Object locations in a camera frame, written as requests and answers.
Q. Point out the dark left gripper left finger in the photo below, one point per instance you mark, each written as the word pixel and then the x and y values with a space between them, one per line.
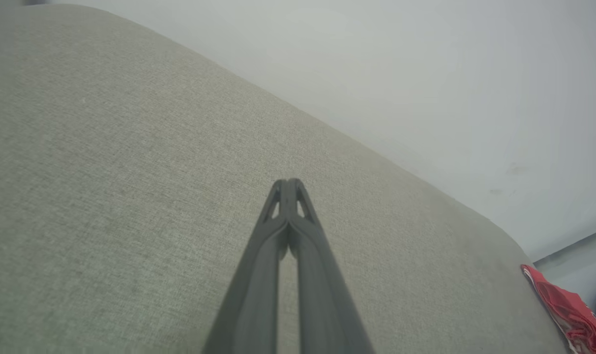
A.
pixel 253 295

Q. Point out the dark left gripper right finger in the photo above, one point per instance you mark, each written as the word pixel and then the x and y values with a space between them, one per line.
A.
pixel 322 295

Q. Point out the red basketball jersey garment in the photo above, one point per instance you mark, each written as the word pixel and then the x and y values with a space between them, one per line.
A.
pixel 568 309

